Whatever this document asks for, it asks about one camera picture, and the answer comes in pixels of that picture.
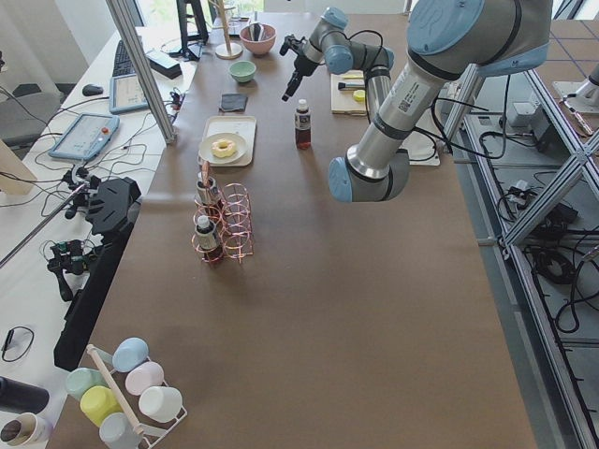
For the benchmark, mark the tea bottle in rack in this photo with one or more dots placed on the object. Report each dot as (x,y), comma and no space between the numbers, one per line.
(208,193)
(208,240)

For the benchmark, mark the tea bottle in rack right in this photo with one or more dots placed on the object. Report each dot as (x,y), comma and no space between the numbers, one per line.
(208,193)

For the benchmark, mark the glazed donut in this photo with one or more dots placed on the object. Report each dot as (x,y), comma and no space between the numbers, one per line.
(223,148)

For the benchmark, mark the tea bottle white cap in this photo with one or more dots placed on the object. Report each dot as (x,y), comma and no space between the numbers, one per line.
(303,131)

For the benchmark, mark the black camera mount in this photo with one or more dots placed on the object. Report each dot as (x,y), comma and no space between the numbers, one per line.
(84,278)

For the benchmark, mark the steel muddler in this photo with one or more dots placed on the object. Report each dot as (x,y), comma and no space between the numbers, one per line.
(350,86)

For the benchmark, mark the tea bottle in rack left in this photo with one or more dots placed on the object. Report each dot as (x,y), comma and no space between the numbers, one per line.
(208,240)

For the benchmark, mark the wooden cutting board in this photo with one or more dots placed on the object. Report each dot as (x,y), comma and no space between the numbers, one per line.
(342,102)

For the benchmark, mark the aluminium frame post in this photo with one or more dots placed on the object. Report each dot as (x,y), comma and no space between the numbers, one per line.
(123,21)

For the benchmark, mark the white round plate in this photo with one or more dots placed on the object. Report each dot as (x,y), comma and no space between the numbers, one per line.
(205,153)

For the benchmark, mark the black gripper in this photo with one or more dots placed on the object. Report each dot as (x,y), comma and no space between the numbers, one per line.
(303,64)

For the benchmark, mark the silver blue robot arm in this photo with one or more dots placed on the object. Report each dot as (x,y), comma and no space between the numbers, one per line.
(443,38)

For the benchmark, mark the yellow cup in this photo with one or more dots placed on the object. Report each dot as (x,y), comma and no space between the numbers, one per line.
(97,403)

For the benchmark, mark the computer mouse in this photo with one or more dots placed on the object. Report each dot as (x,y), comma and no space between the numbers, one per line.
(92,90)

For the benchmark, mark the green ceramic bowl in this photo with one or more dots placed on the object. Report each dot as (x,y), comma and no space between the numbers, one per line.
(242,71)

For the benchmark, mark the pink cup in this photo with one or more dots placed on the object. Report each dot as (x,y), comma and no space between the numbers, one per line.
(144,376)

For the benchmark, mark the blue teach pendant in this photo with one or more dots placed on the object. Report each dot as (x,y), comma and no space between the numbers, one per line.
(86,137)
(126,94)

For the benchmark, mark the halved lemon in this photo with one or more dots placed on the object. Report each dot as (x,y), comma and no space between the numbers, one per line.
(359,95)

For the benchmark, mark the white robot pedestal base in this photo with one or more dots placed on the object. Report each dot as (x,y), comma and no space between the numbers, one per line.
(421,150)

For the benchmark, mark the wooden cup tree stand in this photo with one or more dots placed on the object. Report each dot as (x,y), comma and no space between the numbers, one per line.
(228,50)

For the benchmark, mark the white wire cup rack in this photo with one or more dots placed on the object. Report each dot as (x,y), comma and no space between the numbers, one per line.
(152,433)

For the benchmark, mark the white cup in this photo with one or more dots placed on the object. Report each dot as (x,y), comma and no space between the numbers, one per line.
(161,403)

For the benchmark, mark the grey cup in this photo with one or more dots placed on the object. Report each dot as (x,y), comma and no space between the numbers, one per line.
(116,432)

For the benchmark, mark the grey folded cloth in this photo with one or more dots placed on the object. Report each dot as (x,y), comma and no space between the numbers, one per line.
(233,102)

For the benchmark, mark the green cup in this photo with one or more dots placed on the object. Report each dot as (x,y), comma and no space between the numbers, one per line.
(80,380)

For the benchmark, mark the copper wire bottle rack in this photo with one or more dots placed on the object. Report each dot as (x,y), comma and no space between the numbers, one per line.
(233,221)

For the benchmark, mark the cream serving tray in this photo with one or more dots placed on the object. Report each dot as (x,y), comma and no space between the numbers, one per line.
(239,129)

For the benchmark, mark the pink bowl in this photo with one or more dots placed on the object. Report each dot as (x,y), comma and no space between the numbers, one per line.
(262,43)

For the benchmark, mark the metal ice scoop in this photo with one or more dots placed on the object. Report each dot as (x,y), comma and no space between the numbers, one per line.
(256,31)

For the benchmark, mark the light blue cup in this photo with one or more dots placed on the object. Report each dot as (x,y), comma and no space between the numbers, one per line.
(130,353)

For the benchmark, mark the black keyboard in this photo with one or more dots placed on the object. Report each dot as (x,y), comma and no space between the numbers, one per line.
(122,63)

